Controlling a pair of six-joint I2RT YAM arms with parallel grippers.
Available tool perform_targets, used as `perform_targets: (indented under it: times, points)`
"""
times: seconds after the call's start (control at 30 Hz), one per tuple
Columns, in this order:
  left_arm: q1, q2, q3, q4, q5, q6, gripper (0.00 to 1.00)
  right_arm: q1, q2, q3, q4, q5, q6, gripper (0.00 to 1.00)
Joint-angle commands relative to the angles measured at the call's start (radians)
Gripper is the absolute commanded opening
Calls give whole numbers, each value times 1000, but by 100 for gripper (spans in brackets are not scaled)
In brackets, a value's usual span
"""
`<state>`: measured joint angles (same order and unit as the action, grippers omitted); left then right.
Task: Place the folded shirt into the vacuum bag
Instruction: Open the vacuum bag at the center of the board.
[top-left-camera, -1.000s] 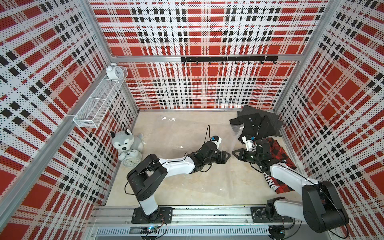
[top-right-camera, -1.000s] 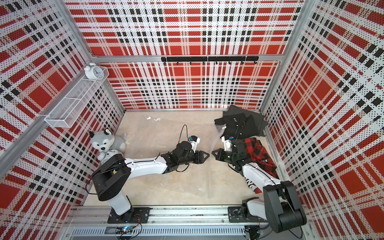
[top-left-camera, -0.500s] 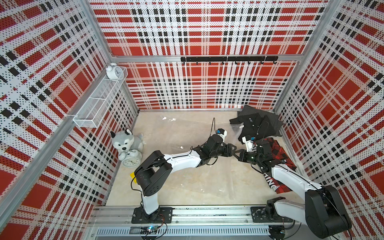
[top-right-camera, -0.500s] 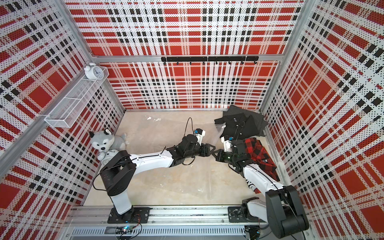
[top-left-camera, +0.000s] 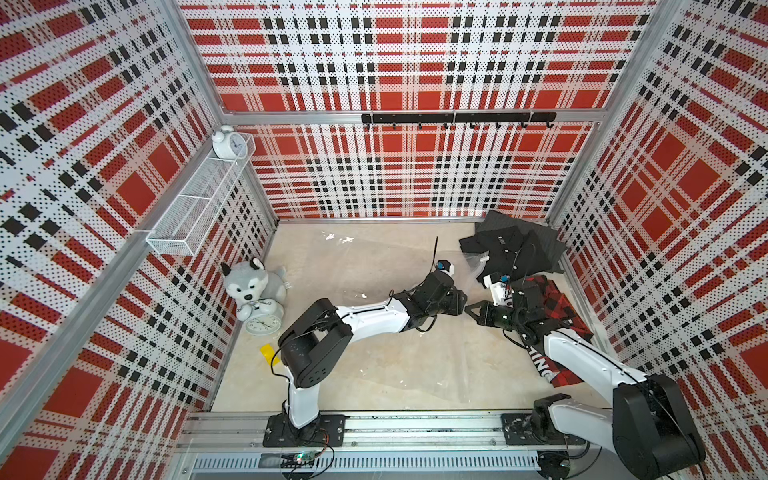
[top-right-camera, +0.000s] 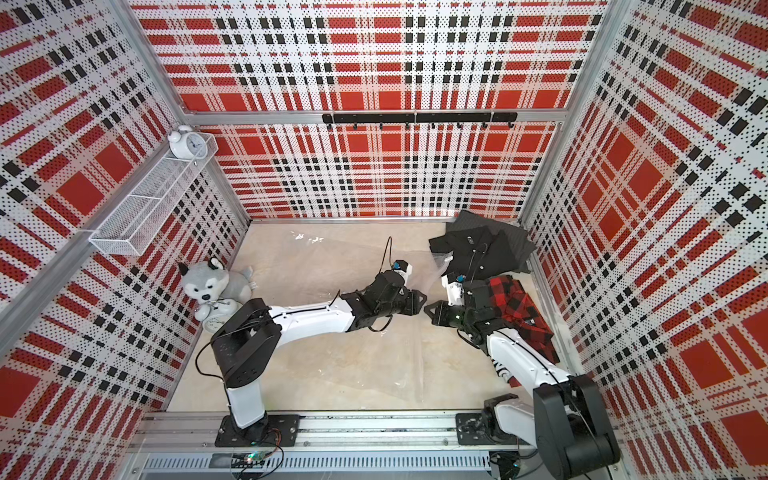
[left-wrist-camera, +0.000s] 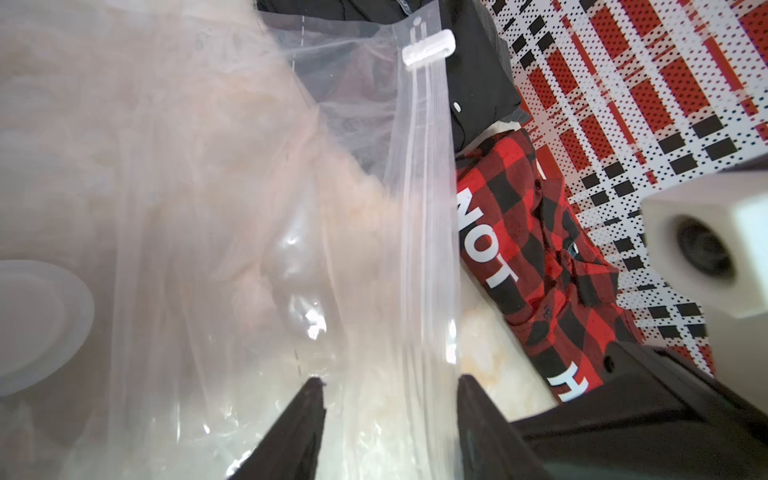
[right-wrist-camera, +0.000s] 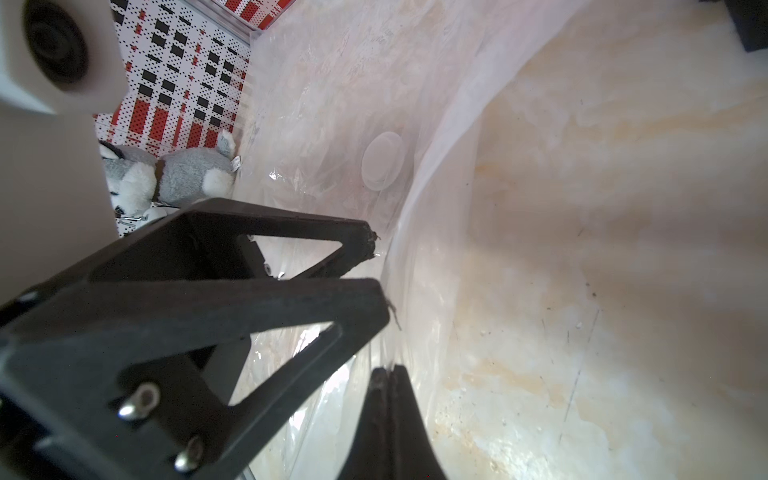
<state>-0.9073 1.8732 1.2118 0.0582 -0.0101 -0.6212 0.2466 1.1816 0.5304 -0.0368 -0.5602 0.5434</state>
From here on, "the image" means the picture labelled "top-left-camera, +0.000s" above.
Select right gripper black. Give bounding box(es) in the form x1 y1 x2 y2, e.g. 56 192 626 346
464 300 524 332

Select red black plaid shirt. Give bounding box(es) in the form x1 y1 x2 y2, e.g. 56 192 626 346
515 275 594 388

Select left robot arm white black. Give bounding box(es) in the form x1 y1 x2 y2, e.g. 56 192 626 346
278 269 467 429

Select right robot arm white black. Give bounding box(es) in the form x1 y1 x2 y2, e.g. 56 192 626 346
464 282 706 479

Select yellow small block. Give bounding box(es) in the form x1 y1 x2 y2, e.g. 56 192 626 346
259 344 280 366

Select white alarm clock on table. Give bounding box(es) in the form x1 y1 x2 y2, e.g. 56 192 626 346
240 299 284 336

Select husky plush toy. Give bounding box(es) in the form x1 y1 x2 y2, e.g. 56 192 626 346
220 257 288 321

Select small circuit board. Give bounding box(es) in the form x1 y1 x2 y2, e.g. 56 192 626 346
258 452 316 470

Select white alarm clock on shelf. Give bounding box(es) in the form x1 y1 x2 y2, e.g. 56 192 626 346
211 125 247 160

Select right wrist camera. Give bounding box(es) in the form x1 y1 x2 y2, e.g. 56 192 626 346
483 275 512 306

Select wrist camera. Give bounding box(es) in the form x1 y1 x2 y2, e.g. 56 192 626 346
436 260 455 276
483 275 512 306

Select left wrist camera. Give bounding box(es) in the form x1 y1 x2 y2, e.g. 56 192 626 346
436 260 455 276

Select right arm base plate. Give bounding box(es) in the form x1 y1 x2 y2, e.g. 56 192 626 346
501 411 586 446

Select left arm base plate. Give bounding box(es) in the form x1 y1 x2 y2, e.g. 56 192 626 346
262 413 347 448

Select black hook rail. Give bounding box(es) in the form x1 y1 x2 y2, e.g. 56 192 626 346
361 112 557 125

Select white wire shelf basket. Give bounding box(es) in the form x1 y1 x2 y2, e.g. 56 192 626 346
146 132 255 257

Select aluminium mounting rail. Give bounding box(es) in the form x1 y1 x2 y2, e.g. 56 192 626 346
176 410 670 452

